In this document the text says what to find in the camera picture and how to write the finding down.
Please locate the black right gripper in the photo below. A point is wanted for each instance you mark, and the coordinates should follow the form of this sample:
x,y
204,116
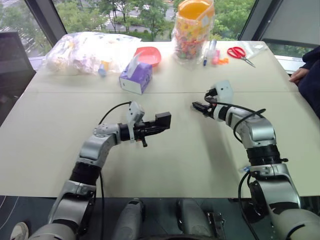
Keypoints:
x,y
209,110

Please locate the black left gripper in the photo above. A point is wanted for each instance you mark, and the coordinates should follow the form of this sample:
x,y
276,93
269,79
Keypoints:
x,y
142,131

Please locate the small black box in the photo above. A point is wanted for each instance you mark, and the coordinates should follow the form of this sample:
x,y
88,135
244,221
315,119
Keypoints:
x,y
163,120

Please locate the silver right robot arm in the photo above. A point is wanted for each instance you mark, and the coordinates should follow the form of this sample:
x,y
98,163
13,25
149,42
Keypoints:
x,y
262,135

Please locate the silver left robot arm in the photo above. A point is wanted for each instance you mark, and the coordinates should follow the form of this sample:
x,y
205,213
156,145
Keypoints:
x,y
90,150

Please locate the purple tissue box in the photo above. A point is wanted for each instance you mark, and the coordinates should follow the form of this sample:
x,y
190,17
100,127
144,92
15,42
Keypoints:
x,y
136,78

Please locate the person's bare hand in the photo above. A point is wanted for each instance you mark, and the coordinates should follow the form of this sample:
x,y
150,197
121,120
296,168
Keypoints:
x,y
297,75

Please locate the blue capped pen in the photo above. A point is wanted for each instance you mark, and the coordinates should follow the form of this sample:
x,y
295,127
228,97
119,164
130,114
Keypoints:
x,y
205,58

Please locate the small pink and orange toys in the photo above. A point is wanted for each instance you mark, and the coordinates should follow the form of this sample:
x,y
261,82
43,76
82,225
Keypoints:
x,y
218,59

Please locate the clear marker with blue cap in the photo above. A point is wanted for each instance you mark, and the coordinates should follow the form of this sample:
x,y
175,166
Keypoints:
x,y
212,47

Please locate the pink plastic bowl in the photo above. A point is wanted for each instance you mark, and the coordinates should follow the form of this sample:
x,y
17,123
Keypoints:
x,y
149,57

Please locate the clear bag of colourful toys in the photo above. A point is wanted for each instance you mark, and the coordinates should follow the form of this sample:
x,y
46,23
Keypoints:
x,y
193,32

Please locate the small blue bottle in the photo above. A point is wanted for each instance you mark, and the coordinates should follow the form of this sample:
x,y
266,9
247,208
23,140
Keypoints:
x,y
102,71

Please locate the flat clear plastic bag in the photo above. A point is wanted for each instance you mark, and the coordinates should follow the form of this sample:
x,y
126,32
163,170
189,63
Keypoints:
x,y
251,48

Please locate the dark rounded grey shape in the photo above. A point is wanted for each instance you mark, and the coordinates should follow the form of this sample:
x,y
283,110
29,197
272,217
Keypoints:
x,y
130,218
191,217

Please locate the clear bag of white items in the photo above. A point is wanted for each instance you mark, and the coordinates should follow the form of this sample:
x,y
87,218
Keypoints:
x,y
82,53

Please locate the person's dark blue sleeve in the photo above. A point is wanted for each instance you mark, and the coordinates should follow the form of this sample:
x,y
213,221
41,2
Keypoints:
x,y
312,75

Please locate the white shoe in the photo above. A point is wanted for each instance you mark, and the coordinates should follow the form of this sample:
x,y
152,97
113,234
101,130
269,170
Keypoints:
x,y
20,230

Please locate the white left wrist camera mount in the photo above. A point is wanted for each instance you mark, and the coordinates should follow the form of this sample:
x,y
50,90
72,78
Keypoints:
x,y
135,112

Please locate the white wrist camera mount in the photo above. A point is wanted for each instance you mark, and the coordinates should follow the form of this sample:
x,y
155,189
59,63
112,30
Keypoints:
x,y
135,112
224,89

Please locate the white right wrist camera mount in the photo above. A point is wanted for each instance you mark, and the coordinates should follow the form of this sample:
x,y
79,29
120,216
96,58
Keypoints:
x,y
224,89

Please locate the dark window frame pillar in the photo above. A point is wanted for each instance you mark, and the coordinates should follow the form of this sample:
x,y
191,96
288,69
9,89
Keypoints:
x,y
251,21
47,18

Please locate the metal bracket with screws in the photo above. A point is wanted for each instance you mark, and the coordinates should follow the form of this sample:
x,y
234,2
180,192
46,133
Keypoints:
x,y
215,221

